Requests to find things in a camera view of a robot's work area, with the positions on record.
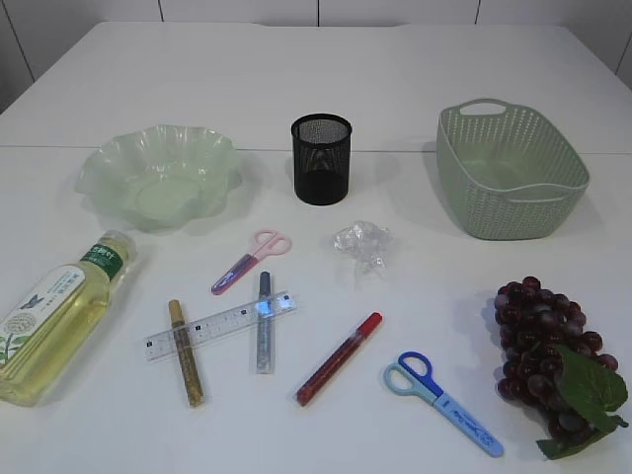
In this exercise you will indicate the clear plastic sheet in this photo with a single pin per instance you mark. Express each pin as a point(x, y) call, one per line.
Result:
point(367, 245)

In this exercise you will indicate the purple grape bunch with leaf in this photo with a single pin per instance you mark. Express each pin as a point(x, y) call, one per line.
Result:
point(554, 365)

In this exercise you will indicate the yellow tea drink bottle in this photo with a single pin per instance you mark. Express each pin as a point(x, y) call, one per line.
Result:
point(45, 329)

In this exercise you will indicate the silver glitter pen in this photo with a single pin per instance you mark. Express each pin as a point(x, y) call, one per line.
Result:
point(264, 342)

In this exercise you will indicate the black mesh pen holder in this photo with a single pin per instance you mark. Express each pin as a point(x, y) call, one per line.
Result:
point(321, 146)

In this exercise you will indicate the red glitter pen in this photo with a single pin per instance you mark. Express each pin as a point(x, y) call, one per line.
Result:
point(322, 375)

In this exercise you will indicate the green wavy glass plate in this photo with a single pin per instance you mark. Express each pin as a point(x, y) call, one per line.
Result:
point(161, 177)

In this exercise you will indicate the clear plastic ruler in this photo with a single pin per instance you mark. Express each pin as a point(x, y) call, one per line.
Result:
point(216, 326)

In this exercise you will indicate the gold glitter pen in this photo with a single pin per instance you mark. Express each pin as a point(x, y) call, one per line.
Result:
point(185, 354)

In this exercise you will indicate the green plastic woven basket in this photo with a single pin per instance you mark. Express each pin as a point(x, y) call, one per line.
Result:
point(510, 175)

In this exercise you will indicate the pink small scissors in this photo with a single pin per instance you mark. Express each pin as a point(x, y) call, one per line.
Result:
point(266, 243)

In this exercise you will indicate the blue capped scissors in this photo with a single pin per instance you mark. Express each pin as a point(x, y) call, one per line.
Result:
point(412, 374)

